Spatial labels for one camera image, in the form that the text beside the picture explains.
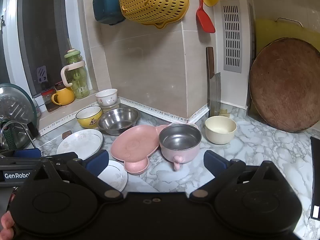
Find grey wall vent grille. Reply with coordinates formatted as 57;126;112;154
221;0;242;74

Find yellow mug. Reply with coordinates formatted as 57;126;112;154
51;87;75;106

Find large white floral plate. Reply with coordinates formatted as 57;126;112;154
56;129;104;160

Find black lid stand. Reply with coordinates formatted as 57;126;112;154
27;122;39;139

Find round wooden cutting board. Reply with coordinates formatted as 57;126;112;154
249;37;320;133

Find red spatula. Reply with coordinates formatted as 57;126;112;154
196;0;216;34

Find black gas stove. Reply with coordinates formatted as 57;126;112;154
310;137;320;220

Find yellow plastic colander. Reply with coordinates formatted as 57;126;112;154
119;0;189;29

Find glass pot lid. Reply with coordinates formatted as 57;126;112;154
0;83;39;151

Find chrome kitchen faucet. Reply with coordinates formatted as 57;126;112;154
1;120;35;150

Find cream plastic bowl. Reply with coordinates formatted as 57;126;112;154
205;116;237;145

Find teal hanging basin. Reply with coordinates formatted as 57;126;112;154
92;0;125;25

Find pink pig-shaped plate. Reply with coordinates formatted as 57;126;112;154
111;125;167;175

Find green mesh brush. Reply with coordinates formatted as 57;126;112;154
1;125;17;150

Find translucent yellow soap blocks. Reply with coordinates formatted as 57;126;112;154
219;109;230;118

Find dark jar red lid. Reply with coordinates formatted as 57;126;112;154
41;88;59;112

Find white heart-pattern bowl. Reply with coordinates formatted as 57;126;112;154
95;88;118;107

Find green water bottle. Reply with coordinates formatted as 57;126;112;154
60;49;89;99

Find small white rimmed plate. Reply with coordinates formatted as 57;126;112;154
98;160;128;192

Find large stainless steel bowl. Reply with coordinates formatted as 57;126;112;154
98;107;140;136

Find steel cleaver wooden handle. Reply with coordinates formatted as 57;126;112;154
206;47;221;117

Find person's left hand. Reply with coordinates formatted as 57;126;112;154
0;211;15;240

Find yellow ceramic bowl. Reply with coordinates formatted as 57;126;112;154
75;106;103;129

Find pink steel-lined pot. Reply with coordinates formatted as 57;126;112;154
159;124;202;171

